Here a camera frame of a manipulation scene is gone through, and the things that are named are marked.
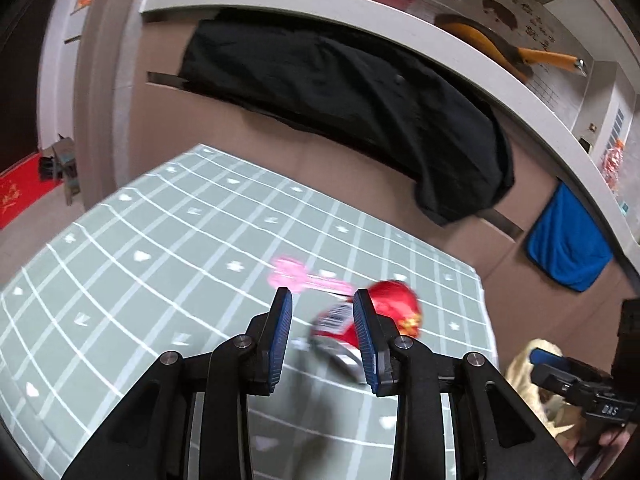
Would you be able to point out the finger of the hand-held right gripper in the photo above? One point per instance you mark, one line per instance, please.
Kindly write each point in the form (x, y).
(557, 382)
(547, 358)

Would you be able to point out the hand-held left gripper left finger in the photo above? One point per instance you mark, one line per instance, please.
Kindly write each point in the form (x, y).
(280, 340)

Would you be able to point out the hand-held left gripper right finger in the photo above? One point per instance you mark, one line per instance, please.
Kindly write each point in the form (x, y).
(367, 345)

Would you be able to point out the red plastic bag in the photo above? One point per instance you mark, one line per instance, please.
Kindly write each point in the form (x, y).
(395, 302)

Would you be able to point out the person's right hand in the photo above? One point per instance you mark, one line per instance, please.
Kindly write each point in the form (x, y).
(607, 440)

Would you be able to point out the pink candy wrapper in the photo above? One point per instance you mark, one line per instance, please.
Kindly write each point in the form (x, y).
(295, 275)

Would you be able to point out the blue towel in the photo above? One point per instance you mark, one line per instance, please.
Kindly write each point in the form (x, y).
(570, 240)

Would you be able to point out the green checkered tablecloth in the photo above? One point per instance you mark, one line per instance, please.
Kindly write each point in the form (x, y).
(150, 270)

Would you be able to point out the small teal container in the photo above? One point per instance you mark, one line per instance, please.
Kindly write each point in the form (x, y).
(625, 207)

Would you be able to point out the black jacket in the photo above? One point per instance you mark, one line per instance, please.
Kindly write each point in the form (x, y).
(350, 100)

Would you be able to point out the grey black floor object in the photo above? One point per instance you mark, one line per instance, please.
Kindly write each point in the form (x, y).
(62, 165)

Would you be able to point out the red doormat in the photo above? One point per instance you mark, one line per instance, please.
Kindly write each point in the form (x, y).
(20, 195)

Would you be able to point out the white vented wall box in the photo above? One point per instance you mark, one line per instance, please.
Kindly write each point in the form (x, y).
(617, 120)

